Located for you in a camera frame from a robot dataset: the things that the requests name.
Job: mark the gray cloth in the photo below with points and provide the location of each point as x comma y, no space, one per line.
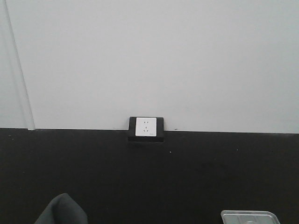
62,210

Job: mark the metal tray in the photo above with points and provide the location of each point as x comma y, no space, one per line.
248,217

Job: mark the black white power socket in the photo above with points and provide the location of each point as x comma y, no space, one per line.
146,129

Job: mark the white wall conduit strip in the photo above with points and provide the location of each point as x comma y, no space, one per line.
15,108

